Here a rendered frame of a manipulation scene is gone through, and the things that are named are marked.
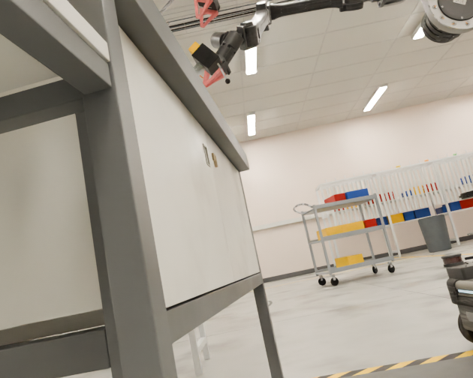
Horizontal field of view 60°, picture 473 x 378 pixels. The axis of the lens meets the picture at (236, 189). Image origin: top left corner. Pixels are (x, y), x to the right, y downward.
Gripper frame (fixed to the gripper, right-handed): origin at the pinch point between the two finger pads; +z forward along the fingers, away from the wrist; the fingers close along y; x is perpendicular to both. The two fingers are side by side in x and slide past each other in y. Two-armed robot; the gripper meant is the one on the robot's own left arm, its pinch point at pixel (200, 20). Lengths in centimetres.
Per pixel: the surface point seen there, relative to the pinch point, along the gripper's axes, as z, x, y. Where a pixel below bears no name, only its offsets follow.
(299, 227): -2, -10, -823
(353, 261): 51, 95, -401
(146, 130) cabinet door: 57, 33, 72
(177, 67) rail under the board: 42, 28, 60
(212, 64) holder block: 27.6, 21.5, 29.4
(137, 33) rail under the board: 44, 27, 73
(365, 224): 3, 98, -410
